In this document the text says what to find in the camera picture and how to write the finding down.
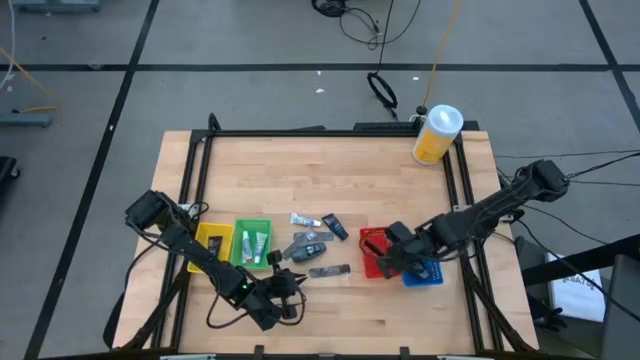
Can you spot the dark blue travel tube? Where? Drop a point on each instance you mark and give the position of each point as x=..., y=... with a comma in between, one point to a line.
x=215, y=246
x=335, y=226

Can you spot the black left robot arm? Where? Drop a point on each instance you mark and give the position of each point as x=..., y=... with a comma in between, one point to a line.
x=200, y=255

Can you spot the small black knob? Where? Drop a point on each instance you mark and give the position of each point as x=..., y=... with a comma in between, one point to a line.
x=422, y=109

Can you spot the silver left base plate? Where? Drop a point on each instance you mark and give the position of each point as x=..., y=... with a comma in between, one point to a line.
x=186, y=206

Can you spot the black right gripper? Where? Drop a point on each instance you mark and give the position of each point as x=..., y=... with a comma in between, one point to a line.
x=400, y=257

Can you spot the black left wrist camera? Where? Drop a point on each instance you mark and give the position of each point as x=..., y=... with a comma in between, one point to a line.
x=255, y=305

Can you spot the white printed box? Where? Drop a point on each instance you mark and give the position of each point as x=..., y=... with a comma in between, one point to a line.
x=575, y=300

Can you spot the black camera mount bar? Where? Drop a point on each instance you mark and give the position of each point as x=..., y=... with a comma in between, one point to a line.
x=385, y=126

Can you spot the grey cabinet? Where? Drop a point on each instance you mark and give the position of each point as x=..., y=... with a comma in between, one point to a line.
x=625, y=325

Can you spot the black clamp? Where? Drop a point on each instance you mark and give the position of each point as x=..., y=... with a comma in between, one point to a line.
x=547, y=315

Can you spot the yellow wipes canister white lid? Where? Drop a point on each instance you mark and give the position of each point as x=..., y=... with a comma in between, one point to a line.
x=435, y=140

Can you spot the black aluminium table frame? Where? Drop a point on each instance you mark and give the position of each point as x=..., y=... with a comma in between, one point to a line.
x=325, y=133

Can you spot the blue plastic bin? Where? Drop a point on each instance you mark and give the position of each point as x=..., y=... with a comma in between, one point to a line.
x=435, y=275

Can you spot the green plastic bin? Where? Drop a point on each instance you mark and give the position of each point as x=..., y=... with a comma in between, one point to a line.
x=252, y=225

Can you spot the black metal bar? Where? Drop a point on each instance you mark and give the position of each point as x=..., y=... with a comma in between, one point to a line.
x=575, y=261

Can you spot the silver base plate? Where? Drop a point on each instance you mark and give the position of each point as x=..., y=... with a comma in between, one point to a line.
x=457, y=207
x=186, y=206

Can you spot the black caster base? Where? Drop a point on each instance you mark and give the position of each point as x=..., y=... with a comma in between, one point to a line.
x=6, y=172

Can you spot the red plastic bin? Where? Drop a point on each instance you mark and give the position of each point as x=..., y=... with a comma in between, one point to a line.
x=370, y=267

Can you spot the grey metal stand foot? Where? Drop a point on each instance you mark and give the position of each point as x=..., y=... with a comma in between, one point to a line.
x=55, y=5
x=25, y=119

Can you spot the white label strip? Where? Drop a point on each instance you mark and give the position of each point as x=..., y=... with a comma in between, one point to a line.
x=465, y=357
x=187, y=357

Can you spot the small white toothpaste tube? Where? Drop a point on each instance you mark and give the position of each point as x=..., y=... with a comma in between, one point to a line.
x=247, y=247
x=302, y=219
x=260, y=247

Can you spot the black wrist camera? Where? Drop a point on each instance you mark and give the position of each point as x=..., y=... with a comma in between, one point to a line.
x=255, y=305
x=400, y=232

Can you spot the dark grey travel razor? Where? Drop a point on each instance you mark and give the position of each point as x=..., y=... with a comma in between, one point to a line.
x=422, y=272
x=310, y=252

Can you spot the dark sachet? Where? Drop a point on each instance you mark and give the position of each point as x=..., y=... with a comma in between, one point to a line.
x=330, y=270

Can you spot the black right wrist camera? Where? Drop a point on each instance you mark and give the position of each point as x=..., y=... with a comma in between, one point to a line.
x=400, y=232

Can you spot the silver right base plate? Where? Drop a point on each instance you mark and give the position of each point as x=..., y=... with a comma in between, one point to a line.
x=457, y=207

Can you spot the yellow plastic bin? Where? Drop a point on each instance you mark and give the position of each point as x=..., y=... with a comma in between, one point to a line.
x=205, y=232

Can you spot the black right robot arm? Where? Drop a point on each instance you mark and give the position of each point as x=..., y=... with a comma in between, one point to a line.
x=500, y=200

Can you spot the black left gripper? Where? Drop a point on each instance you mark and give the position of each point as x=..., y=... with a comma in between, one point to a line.
x=282, y=292

